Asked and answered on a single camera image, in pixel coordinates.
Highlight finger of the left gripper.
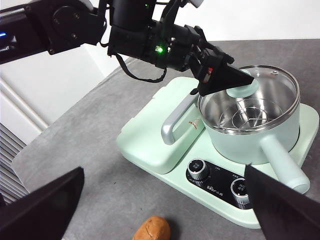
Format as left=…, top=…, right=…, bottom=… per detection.
left=191, top=53, right=256, bottom=98
left=203, top=43, right=235, bottom=65

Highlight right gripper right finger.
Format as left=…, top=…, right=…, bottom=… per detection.
left=244, top=164, right=320, bottom=240

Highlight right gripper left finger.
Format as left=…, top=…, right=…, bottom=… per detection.
left=0, top=166, right=85, bottom=240

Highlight glass lid with green knob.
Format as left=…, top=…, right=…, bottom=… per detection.
left=198, top=64, right=301, bottom=136

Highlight brown potato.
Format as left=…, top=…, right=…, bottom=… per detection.
left=131, top=216, right=171, bottom=240

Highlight steel steamer rack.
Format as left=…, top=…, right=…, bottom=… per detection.
left=218, top=98, right=270, bottom=130

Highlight silver control knob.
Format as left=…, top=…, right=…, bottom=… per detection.
left=187, top=157, right=210, bottom=181
left=229, top=177, right=254, bottom=210

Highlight white slatted vent panel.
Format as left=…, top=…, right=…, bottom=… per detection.
left=0, top=122, right=29, bottom=206

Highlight mint green breakfast machine base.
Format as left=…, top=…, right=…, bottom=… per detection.
left=115, top=76, right=316, bottom=230

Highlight mint green griddle cover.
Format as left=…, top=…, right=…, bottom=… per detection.
left=116, top=76, right=209, bottom=175

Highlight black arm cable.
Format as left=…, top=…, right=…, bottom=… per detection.
left=99, top=39, right=168, bottom=83

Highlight mint green handled pot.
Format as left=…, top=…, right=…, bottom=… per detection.
left=197, top=65, right=311, bottom=197

